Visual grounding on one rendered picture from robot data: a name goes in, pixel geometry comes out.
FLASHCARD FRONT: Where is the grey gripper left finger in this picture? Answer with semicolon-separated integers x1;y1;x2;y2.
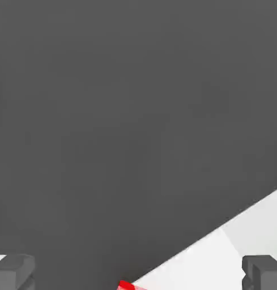
0;254;36;290

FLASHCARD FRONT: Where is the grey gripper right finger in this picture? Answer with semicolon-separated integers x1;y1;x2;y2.
241;254;277;290

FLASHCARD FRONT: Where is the small red cube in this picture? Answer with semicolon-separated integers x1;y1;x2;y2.
117;280;148;290

